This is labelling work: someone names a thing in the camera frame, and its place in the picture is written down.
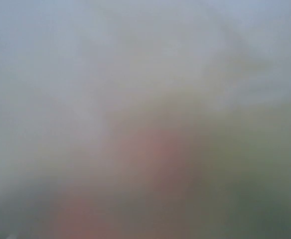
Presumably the red round fruit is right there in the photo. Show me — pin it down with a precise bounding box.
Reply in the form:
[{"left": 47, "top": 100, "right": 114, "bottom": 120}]
[{"left": 48, "top": 124, "right": 206, "bottom": 239}]

